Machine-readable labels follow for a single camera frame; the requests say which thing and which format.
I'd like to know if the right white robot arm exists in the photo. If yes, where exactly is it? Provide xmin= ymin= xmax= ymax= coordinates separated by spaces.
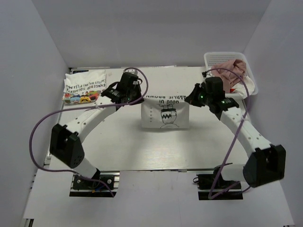
xmin=185 ymin=77 xmax=286 ymax=189

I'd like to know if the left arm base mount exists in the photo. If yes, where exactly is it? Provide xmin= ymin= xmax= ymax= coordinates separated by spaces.
xmin=69 ymin=172 xmax=120 ymax=198

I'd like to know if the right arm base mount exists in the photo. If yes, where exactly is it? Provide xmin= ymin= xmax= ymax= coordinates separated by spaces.
xmin=193 ymin=173 xmax=243 ymax=201

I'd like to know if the white t-shirt red print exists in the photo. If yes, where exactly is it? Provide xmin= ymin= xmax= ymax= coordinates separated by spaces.
xmin=228 ymin=76 xmax=258 ymax=100

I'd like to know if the white and green t-shirt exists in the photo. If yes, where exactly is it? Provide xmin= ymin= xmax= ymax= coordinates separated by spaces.
xmin=141 ymin=96 xmax=189 ymax=129

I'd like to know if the pink t-shirt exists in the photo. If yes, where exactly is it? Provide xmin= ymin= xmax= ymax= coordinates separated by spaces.
xmin=211 ymin=59 xmax=246 ymax=93

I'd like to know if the folded white printed t-shirt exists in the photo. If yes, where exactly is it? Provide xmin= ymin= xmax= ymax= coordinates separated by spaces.
xmin=62 ymin=70 xmax=107 ymax=105

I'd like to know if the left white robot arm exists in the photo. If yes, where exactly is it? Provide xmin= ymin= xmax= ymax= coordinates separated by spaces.
xmin=50 ymin=71 xmax=143 ymax=189

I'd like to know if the white plastic basket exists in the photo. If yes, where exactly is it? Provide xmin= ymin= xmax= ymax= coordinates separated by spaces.
xmin=204 ymin=52 xmax=258 ymax=99

